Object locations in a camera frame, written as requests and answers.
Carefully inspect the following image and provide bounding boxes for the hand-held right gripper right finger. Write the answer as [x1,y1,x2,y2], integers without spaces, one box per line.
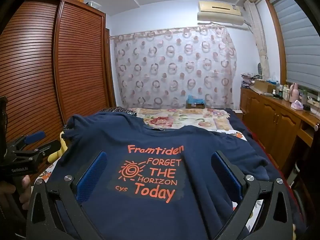
[211,151,294,240]

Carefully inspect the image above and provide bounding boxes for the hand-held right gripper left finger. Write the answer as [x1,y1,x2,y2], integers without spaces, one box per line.
[26,151,108,240]

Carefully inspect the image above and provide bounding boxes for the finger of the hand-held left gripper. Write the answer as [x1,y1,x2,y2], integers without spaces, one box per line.
[15,140,63,161]
[9,131,47,151]

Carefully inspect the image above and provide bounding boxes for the navy blue printed t-shirt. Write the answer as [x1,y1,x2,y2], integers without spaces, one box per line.
[49,112,307,240]

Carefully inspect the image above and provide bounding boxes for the person's left hand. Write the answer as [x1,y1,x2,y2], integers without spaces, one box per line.
[0,175,32,211]

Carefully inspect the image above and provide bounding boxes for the yellow plush toy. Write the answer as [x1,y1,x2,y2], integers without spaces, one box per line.
[48,131,68,164]

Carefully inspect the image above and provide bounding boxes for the orange fruit print bedsheet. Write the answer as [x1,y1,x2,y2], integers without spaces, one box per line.
[35,127,265,233]

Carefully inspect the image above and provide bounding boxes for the dark folded cloth with circles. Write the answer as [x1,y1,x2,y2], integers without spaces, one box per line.
[99,107,137,117]

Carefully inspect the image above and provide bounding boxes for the long wooden sideboard cabinet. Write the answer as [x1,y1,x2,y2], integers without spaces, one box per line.
[239,86,320,178]

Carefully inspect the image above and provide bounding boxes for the floral bed quilt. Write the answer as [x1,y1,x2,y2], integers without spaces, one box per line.
[125,107,242,133]

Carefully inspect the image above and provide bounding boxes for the blue and brown box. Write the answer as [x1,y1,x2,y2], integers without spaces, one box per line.
[186,95,206,109]

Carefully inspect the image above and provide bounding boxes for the brown louvred wooden wardrobe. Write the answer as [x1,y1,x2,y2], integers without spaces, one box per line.
[0,0,117,155]

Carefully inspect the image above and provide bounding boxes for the open cardboard box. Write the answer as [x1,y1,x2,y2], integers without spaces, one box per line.
[251,79,277,94]

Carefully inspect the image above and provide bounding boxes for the stack of folded fabrics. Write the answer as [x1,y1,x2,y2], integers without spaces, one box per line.
[241,72,263,88]

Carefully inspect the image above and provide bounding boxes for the group of toiletry bottles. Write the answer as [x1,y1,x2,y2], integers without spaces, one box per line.
[272,84,290,100]

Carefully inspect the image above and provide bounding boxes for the pink plush toy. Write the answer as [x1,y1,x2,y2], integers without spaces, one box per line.
[289,82,299,103]

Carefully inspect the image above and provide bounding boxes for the beige drape curtain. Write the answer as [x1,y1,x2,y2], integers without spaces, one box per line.
[244,0,272,80]

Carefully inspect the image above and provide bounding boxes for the grey window blind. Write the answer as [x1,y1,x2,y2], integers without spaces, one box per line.
[270,0,320,92]

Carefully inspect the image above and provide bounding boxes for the sheer curtain with ring pattern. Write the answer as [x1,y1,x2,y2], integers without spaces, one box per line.
[110,26,238,110]

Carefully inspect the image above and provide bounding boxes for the cream wall air conditioner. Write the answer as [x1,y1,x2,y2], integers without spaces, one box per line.
[197,1,246,28]

